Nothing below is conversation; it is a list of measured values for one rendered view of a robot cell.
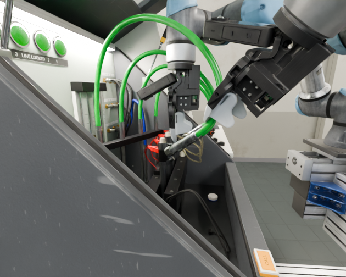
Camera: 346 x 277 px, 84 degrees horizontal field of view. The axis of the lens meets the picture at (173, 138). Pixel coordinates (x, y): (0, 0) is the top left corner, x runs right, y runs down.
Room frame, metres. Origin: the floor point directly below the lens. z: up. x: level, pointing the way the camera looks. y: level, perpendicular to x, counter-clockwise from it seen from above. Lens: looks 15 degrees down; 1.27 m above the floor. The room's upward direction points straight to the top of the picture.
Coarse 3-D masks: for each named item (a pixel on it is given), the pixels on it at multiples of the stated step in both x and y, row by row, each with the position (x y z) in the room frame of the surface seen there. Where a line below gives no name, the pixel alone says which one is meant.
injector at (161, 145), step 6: (162, 144) 0.53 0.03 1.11; (162, 150) 0.53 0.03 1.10; (162, 156) 0.53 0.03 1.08; (162, 162) 0.53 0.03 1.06; (168, 162) 0.54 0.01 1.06; (162, 168) 0.54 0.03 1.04; (162, 174) 0.54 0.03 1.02; (162, 180) 0.54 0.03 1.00; (162, 186) 0.54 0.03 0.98; (162, 192) 0.54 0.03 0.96; (162, 198) 0.54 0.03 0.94
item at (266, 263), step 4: (260, 252) 0.31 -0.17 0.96; (264, 252) 0.31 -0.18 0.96; (268, 252) 0.31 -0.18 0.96; (260, 256) 0.30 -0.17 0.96; (264, 256) 0.30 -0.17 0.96; (268, 256) 0.30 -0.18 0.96; (260, 260) 0.29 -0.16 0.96; (264, 260) 0.29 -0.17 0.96; (268, 260) 0.29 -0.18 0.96; (256, 264) 0.29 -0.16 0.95; (264, 264) 0.28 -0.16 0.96; (268, 264) 0.28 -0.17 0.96; (272, 264) 0.28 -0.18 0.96; (264, 268) 0.27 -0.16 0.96; (268, 268) 0.27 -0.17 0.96; (272, 268) 0.27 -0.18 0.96; (264, 276) 0.27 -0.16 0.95; (268, 276) 0.27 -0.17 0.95; (272, 276) 0.26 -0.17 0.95; (276, 276) 0.26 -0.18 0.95
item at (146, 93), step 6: (162, 78) 0.52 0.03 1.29; (168, 78) 0.52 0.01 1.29; (174, 78) 0.53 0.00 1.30; (150, 84) 0.53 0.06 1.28; (156, 84) 0.52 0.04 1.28; (162, 84) 0.52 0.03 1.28; (168, 84) 0.52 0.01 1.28; (144, 90) 0.53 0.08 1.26; (150, 90) 0.53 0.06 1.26; (156, 90) 0.52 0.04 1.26; (162, 90) 0.56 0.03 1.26; (138, 96) 0.54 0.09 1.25; (144, 96) 0.53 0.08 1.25; (150, 96) 0.54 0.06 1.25
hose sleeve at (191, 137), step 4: (192, 132) 0.41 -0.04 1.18; (188, 136) 0.41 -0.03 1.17; (192, 136) 0.40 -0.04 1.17; (196, 136) 0.40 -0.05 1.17; (180, 140) 0.42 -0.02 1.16; (184, 140) 0.41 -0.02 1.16; (188, 140) 0.41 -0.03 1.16; (192, 140) 0.40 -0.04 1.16; (176, 144) 0.42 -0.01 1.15; (180, 144) 0.42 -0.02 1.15; (184, 144) 0.41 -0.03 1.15; (172, 148) 0.43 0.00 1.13; (176, 148) 0.42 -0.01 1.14; (180, 148) 0.43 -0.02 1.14; (172, 152) 0.43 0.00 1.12
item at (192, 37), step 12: (120, 24) 0.51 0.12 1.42; (168, 24) 0.44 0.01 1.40; (180, 24) 0.42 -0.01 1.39; (108, 36) 0.53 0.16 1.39; (192, 36) 0.41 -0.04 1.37; (204, 48) 0.39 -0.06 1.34; (96, 72) 0.56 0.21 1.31; (216, 72) 0.38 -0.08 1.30; (96, 84) 0.56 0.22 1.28; (216, 84) 0.38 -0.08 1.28; (96, 96) 0.57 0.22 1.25; (96, 108) 0.57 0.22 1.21; (96, 120) 0.57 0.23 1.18; (204, 132) 0.39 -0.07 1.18
